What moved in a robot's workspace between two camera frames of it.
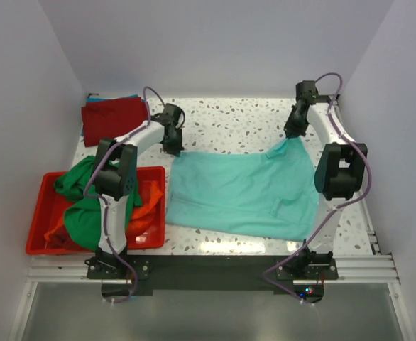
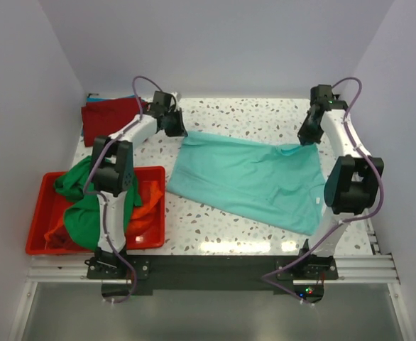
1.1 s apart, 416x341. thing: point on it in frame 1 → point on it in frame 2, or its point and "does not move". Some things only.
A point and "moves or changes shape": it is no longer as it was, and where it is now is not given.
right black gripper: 292,126 → 308,130
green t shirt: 83,219 does not move
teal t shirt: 272,192 moves or changes shape
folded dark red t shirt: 106,118 does not move
